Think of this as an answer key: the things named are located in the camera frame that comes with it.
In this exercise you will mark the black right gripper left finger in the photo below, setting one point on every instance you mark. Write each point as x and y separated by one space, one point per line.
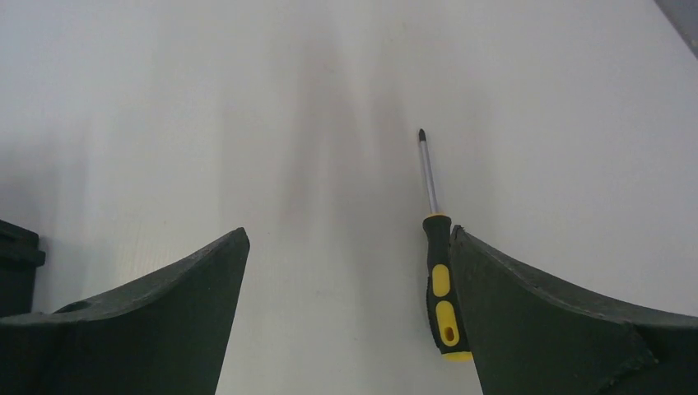
163 333

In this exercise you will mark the dark green plastic bin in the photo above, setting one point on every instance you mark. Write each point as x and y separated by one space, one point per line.
20 258

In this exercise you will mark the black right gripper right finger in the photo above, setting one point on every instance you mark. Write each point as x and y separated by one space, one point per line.
533 333

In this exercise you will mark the black and yellow screwdriver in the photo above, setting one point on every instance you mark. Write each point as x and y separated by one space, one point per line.
445 321

